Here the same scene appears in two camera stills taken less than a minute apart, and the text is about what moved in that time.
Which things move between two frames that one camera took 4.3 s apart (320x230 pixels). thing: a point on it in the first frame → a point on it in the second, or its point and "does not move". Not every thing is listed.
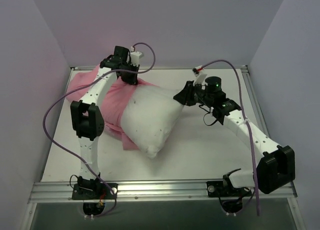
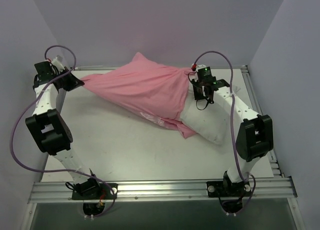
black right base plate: (230, 197) does not move
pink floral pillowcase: (113, 103) → (158, 94)
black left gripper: (130, 76) → (72, 79)
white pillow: (149, 114) → (212, 123)
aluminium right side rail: (254, 100) does not move
